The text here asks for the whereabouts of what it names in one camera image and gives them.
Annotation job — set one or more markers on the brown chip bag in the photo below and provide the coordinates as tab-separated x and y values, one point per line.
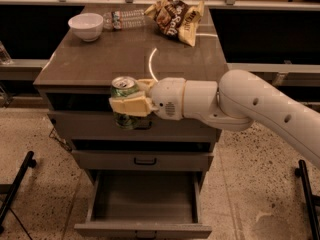
176	19

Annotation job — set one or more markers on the green soda can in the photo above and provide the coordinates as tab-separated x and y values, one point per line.
122	87

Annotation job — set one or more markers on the grey open bottom drawer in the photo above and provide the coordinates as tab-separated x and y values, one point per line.
145	205

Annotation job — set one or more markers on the white bowl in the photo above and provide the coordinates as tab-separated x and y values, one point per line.
86	26

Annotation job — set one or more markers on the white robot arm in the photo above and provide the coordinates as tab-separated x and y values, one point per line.
233	103

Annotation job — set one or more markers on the grey middle drawer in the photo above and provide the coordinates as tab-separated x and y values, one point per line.
151	161

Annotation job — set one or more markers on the black left base leg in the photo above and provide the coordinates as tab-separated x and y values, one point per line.
10	190

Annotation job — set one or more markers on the grey drawer cabinet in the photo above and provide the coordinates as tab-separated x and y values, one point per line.
79	75

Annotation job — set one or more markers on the black right base leg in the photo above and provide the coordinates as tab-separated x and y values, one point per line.
312	201

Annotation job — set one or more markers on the black base leg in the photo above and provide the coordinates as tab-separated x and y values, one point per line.
10	190
312	201

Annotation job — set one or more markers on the clear plastic water bottle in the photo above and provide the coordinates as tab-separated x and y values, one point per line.
123	19

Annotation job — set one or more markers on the grey top drawer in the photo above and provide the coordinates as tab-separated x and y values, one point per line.
74	125

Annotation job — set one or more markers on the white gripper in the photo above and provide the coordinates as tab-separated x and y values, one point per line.
167	97

